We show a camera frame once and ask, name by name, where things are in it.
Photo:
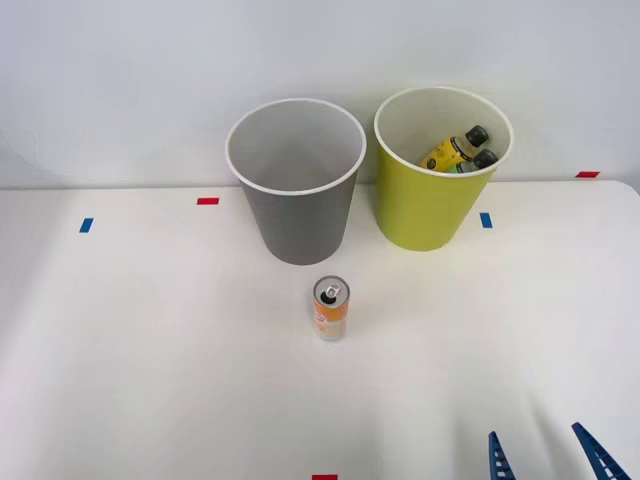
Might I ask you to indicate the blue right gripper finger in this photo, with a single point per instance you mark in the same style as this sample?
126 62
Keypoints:
499 460
602 460

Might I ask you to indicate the orange and white drink can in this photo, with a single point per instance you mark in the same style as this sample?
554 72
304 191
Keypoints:
331 315

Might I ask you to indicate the yellow-green plastic waste bin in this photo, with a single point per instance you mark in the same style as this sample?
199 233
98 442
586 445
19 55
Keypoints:
425 210

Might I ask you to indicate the grey plastic waste bin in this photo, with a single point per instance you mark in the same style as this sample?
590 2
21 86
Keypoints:
300 225

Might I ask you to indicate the green label bottle, black cap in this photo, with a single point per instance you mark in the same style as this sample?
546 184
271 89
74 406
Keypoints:
477 161

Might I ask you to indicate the yellow label bottle, black cap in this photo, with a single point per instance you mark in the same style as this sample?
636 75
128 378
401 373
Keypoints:
447 151

